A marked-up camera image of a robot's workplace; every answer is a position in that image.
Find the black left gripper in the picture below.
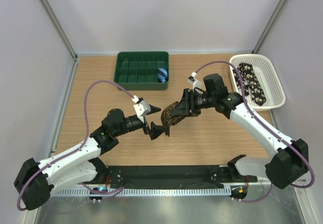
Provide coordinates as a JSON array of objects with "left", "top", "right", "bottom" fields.
[{"left": 114, "top": 104, "right": 169, "bottom": 139}]

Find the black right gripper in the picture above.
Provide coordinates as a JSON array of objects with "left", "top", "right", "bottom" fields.
[{"left": 172, "top": 88, "right": 216, "bottom": 118}]

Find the black tie with gold keys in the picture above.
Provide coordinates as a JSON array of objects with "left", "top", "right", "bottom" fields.
[{"left": 160, "top": 101, "right": 186, "bottom": 137}]

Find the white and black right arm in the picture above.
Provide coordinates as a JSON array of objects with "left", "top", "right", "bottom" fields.
[{"left": 171, "top": 73, "right": 309, "bottom": 189}]

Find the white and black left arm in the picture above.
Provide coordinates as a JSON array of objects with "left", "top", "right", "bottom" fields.
[{"left": 14, "top": 97, "right": 163, "bottom": 211}]

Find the rolled blue striped tie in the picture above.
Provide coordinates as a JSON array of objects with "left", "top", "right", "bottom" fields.
[{"left": 157, "top": 68, "right": 168, "bottom": 83}]

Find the green divided organizer tray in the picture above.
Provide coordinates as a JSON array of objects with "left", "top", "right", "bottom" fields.
[{"left": 114, "top": 51, "right": 170, "bottom": 91}]

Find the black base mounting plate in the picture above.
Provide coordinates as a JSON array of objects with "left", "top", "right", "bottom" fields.
[{"left": 87, "top": 165, "right": 258, "bottom": 190}]

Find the black tie with white pattern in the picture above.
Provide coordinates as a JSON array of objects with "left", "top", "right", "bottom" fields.
[{"left": 237, "top": 63, "right": 266, "bottom": 106}]

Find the white perforated plastic basket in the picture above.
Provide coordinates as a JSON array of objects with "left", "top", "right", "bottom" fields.
[{"left": 230, "top": 54, "right": 286, "bottom": 111}]

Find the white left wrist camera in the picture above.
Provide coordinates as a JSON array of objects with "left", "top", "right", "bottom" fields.
[{"left": 132, "top": 95, "right": 151, "bottom": 124}]

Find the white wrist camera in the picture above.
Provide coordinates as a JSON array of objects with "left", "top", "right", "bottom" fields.
[
  {"left": 187, "top": 72, "right": 202, "bottom": 92},
  {"left": 132, "top": 95, "right": 151, "bottom": 124}
]

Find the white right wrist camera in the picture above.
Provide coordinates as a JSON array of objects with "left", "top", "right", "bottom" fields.
[{"left": 187, "top": 72, "right": 202, "bottom": 92}]

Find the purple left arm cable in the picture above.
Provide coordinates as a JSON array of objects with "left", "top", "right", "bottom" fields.
[{"left": 16, "top": 80, "right": 137, "bottom": 211}]

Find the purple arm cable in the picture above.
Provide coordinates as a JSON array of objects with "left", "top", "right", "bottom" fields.
[
  {"left": 194, "top": 60, "right": 316, "bottom": 203},
  {"left": 16, "top": 80, "right": 137, "bottom": 211}
]

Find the white slotted cable duct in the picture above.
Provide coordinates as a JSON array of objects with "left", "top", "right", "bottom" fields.
[{"left": 52, "top": 186, "right": 231, "bottom": 197}]

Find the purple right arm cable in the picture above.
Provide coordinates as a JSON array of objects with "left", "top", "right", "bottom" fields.
[{"left": 194, "top": 60, "right": 316, "bottom": 203}]

